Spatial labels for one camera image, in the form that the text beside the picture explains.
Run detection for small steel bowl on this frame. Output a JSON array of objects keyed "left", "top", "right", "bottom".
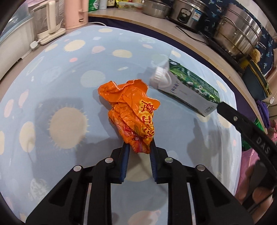
[{"left": 142, "top": 0, "right": 171, "bottom": 19}]

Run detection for green white box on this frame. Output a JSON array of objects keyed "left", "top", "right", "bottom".
[{"left": 88, "top": 0, "right": 99, "bottom": 12}]

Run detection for large steel steamer pot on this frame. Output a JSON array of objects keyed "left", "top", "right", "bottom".
[{"left": 213, "top": 4, "right": 266, "bottom": 60}]

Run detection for person's right hand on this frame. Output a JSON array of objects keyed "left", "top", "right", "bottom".
[{"left": 235, "top": 160, "right": 273, "bottom": 224}]

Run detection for steel rice cooker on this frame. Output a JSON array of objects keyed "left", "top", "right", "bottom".
[{"left": 168, "top": 0, "right": 208, "bottom": 31}]

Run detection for light blue dotted tablecloth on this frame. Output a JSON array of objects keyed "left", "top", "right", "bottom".
[{"left": 1, "top": 26, "right": 241, "bottom": 220}]

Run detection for navy patterned backsplash cloth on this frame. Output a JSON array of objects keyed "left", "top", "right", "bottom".
[{"left": 203, "top": 0, "right": 276, "bottom": 75}]

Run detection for pink electric kettle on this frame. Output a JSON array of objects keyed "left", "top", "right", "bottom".
[{"left": 64, "top": 0, "right": 89, "bottom": 30}]

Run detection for dark teal plastic basin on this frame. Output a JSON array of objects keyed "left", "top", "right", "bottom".
[{"left": 242, "top": 60, "right": 271, "bottom": 101}]

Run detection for cream electric kettle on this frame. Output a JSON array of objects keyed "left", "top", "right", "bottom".
[{"left": 30, "top": 1, "right": 66, "bottom": 50}]

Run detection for pink trash bin with liner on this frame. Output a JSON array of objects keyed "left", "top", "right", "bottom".
[{"left": 235, "top": 149, "right": 259, "bottom": 200}]

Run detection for brown loofah sponge on basin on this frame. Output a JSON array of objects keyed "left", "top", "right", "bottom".
[{"left": 249, "top": 49, "right": 261, "bottom": 63}]

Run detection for black induction cooktop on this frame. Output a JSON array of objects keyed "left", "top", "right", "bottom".
[{"left": 202, "top": 34, "right": 244, "bottom": 75}]

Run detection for purple folded towel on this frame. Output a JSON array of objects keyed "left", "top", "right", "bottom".
[{"left": 256, "top": 100, "right": 270, "bottom": 129}]

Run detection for white storage container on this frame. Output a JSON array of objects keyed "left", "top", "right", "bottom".
[{"left": 1, "top": 2, "right": 35, "bottom": 78}]

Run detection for orange plastic bag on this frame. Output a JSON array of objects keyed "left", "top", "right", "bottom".
[{"left": 98, "top": 79, "right": 160, "bottom": 154}]

